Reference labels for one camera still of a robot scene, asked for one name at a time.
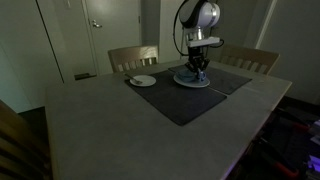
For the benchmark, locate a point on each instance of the metal spoon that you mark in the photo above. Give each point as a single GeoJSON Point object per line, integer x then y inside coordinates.
{"type": "Point", "coordinates": [133, 79]}

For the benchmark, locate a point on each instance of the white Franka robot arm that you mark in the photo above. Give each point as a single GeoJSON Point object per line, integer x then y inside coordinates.
{"type": "Point", "coordinates": [200, 13]}

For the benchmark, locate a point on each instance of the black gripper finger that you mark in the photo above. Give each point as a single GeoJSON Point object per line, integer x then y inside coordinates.
{"type": "Point", "coordinates": [203, 68]}
{"type": "Point", "coordinates": [190, 66]}

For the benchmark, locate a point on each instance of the white door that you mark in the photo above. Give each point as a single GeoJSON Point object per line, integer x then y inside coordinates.
{"type": "Point", "coordinates": [113, 40]}

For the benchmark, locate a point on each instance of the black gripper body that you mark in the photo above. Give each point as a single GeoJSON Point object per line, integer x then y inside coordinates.
{"type": "Point", "coordinates": [196, 55]}

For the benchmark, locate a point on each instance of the large white plate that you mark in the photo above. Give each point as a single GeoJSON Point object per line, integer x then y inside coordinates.
{"type": "Point", "coordinates": [191, 84]}

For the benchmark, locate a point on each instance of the dark placemat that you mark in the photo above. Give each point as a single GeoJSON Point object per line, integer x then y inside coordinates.
{"type": "Point", "coordinates": [226, 78]}
{"type": "Point", "coordinates": [176, 103]}

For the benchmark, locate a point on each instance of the blue towel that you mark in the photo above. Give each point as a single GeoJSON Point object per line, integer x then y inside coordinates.
{"type": "Point", "coordinates": [185, 76]}

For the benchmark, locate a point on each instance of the small white plate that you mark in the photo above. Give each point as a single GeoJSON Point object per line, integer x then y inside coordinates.
{"type": "Point", "coordinates": [145, 81]}

